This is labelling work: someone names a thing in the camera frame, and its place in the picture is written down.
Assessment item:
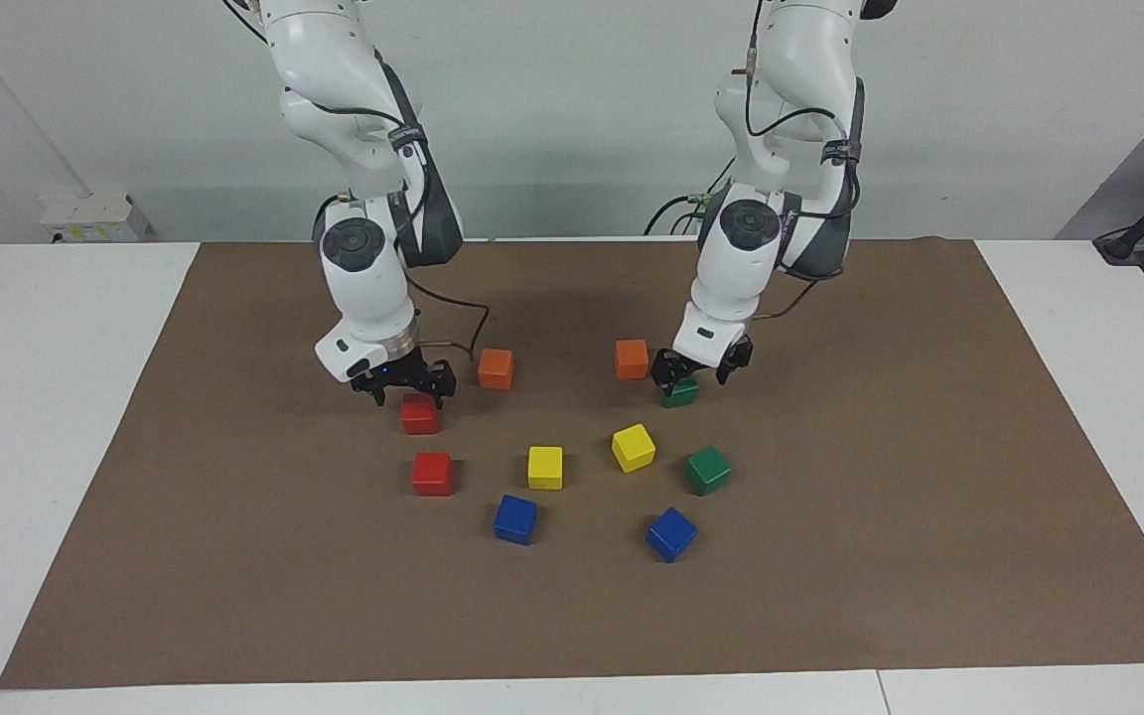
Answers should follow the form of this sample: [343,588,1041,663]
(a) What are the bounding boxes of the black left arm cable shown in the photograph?
[743,0,866,321]

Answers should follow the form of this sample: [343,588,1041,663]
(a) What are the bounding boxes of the brown paper mat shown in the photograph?
[0,236,1144,690]

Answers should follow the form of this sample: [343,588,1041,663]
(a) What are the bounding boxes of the white box yellow labels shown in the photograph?
[39,194,151,244]

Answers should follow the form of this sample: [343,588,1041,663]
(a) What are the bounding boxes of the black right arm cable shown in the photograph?
[222,0,492,360]

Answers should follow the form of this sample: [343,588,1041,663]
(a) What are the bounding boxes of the yellow wooden cube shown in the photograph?
[611,423,657,474]
[527,446,565,491]

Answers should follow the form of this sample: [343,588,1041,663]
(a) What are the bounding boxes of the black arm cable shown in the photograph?
[222,0,492,360]
[743,0,866,321]

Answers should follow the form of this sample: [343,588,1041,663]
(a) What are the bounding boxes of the red wooden cube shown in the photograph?
[411,452,454,497]
[400,392,442,436]

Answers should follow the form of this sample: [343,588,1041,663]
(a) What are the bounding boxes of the blue wooden cube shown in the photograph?
[493,494,539,546]
[645,506,698,564]

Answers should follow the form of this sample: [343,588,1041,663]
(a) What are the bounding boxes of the black curved base cable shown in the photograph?
[643,159,737,237]

